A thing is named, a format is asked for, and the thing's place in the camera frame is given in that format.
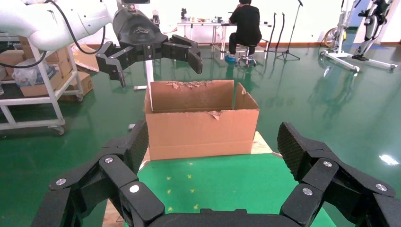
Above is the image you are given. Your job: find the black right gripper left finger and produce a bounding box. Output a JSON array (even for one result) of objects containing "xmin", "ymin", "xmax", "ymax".
[{"xmin": 31, "ymin": 120, "xmax": 166, "ymax": 227}]

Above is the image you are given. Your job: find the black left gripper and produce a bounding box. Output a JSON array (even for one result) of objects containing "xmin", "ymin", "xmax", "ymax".
[{"xmin": 95, "ymin": 8, "xmax": 204, "ymax": 87}]

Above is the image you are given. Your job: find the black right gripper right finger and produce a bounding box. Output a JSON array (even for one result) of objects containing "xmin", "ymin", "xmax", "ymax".
[{"xmin": 277, "ymin": 122, "xmax": 401, "ymax": 227}]

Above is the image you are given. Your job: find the torn flat cardboard sheet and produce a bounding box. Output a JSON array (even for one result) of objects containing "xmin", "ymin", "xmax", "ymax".
[{"xmin": 71, "ymin": 42, "xmax": 100, "ymax": 73}]

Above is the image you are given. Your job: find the cardboard box with printed logo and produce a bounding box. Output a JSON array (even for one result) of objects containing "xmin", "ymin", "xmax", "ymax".
[{"xmin": 59, "ymin": 71, "xmax": 94, "ymax": 102}]

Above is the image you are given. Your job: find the brown cardboard box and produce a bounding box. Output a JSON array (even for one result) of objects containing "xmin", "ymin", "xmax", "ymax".
[
  {"xmin": 19, "ymin": 70, "xmax": 64, "ymax": 97},
  {"xmin": 18, "ymin": 36, "xmax": 73, "ymax": 79},
  {"xmin": 0, "ymin": 49, "xmax": 26, "ymax": 76}
]

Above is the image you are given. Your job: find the large open cardboard carton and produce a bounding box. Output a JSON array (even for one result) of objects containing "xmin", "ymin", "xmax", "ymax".
[{"xmin": 143, "ymin": 79, "xmax": 260, "ymax": 161}]

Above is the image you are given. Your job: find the white work desk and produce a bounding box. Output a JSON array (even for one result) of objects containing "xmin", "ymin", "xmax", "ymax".
[{"xmin": 177, "ymin": 20, "xmax": 272, "ymax": 60}]

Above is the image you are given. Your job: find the green table cloth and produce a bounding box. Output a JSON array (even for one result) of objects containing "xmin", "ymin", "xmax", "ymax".
[{"xmin": 123, "ymin": 153, "xmax": 337, "ymax": 227}]

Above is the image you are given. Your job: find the chrome swivel stool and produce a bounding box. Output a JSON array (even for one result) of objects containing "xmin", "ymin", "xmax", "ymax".
[{"xmin": 235, "ymin": 43, "xmax": 258, "ymax": 67}]

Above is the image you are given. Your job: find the seated person in black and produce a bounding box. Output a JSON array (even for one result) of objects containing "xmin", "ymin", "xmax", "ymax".
[{"xmin": 228, "ymin": 0, "xmax": 262, "ymax": 57}]

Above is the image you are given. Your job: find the white wheeled cart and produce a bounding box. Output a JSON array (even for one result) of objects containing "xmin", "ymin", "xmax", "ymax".
[{"xmin": 0, "ymin": 33, "xmax": 85, "ymax": 136}]

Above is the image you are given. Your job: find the clear plastic bag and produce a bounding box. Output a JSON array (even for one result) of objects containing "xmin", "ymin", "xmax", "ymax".
[{"xmin": 12, "ymin": 58, "xmax": 58, "ymax": 87}]

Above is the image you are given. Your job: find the black tripod microphone stand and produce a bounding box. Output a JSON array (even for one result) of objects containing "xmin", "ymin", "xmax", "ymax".
[{"xmin": 276, "ymin": 0, "xmax": 305, "ymax": 61}]

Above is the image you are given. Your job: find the black curved stand pole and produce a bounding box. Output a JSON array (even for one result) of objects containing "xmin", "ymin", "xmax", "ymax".
[
  {"xmin": 275, "ymin": 12, "xmax": 286, "ymax": 53},
  {"xmin": 266, "ymin": 12, "xmax": 278, "ymax": 53}
]

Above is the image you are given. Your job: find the black white legged robot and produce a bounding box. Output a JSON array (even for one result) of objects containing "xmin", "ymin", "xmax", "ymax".
[{"xmin": 352, "ymin": 0, "xmax": 395, "ymax": 61}]

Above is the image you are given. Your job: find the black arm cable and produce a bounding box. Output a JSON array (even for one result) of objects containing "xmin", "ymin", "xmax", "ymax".
[{"xmin": 0, "ymin": 0, "xmax": 110, "ymax": 69}]

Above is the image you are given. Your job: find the yellow hose reel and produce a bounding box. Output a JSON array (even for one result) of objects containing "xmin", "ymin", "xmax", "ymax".
[{"xmin": 323, "ymin": 27, "xmax": 348, "ymax": 49}]

